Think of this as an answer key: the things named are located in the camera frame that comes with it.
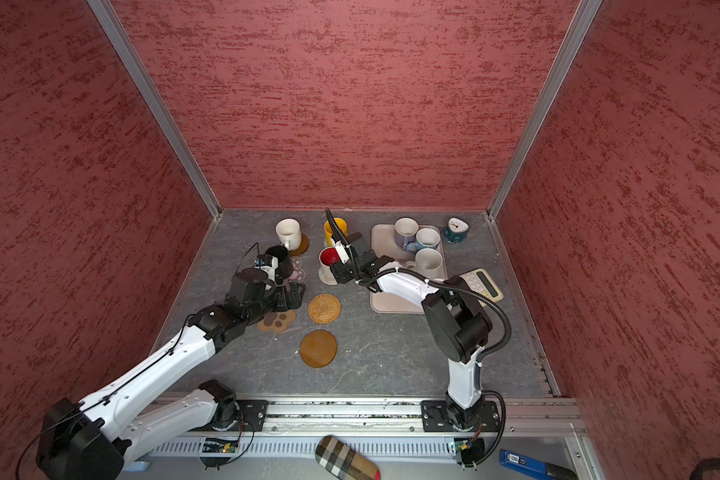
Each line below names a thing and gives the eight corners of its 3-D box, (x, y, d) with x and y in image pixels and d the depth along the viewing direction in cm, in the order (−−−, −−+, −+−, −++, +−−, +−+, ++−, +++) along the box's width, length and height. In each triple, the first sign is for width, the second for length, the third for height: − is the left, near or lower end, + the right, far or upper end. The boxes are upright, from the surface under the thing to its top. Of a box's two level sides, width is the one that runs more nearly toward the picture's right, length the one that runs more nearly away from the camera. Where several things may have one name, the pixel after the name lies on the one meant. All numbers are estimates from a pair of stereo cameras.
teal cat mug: (443, 243, 113) (446, 235, 109) (439, 225, 119) (442, 217, 115) (468, 244, 113) (471, 236, 109) (462, 225, 119) (466, 217, 116)
